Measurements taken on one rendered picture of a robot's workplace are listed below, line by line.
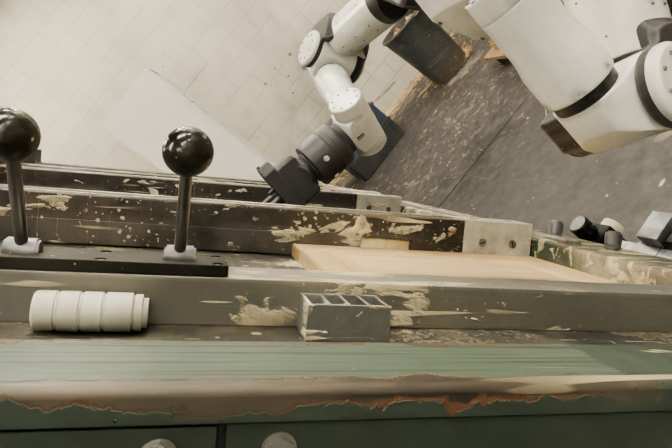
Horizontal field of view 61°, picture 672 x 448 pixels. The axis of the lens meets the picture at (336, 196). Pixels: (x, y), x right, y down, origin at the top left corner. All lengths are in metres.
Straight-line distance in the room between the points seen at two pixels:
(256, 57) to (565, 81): 5.65
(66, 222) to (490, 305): 0.56
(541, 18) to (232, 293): 0.35
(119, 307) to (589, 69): 0.44
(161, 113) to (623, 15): 4.30
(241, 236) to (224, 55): 5.33
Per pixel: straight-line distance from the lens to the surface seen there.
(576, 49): 0.56
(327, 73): 1.20
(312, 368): 0.26
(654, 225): 1.10
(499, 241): 0.98
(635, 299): 0.66
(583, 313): 0.62
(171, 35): 6.17
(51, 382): 0.25
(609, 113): 0.58
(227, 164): 4.74
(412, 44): 5.28
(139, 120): 4.77
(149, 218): 0.84
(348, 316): 0.47
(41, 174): 1.47
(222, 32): 6.15
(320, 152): 1.01
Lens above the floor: 1.44
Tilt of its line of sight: 14 degrees down
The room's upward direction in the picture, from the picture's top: 52 degrees counter-clockwise
